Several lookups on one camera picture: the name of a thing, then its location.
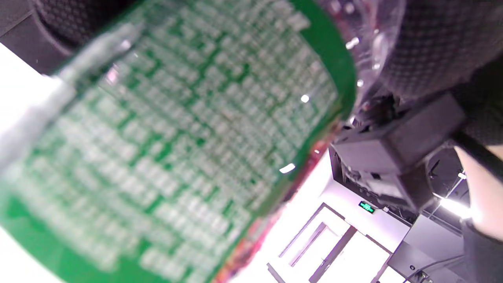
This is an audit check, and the person's right hand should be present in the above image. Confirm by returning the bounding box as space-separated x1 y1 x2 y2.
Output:
383 0 503 146

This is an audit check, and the person's left hand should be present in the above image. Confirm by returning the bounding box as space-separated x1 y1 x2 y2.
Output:
0 0 136 75

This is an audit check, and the clear mineral water bottle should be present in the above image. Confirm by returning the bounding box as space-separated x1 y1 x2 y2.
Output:
0 0 407 283

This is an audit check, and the person's right forearm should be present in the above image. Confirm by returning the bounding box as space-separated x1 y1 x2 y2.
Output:
456 145 503 241

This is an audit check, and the ceiling light strip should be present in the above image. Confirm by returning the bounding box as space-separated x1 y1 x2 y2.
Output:
432 195 482 221

